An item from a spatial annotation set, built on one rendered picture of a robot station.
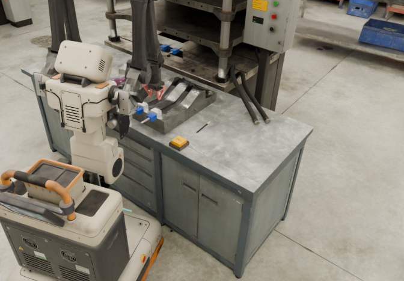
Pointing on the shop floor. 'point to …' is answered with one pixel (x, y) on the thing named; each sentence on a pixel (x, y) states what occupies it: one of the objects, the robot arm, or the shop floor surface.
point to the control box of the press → (270, 23)
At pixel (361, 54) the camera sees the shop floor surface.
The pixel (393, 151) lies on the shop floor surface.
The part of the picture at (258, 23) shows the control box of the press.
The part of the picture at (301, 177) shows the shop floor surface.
